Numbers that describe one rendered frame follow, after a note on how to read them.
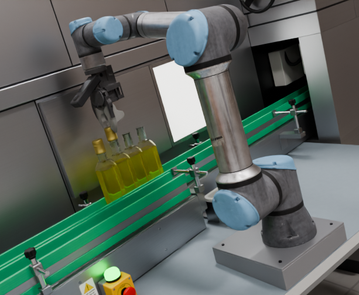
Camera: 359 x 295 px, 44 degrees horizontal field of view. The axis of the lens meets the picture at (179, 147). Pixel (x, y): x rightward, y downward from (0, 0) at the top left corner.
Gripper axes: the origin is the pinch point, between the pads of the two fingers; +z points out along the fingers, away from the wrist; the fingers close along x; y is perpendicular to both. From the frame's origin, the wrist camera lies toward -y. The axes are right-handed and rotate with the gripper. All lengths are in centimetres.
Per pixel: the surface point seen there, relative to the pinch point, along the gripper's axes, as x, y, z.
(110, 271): -19.6, -26.5, 32.2
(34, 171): 15.4, -22.1, 5.9
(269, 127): -5, 76, 27
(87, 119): 12.1, 0.7, -4.0
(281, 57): 7, 115, 3
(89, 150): 12.1, -2.4, 6.5
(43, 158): 15.3, -17.9, 2.9
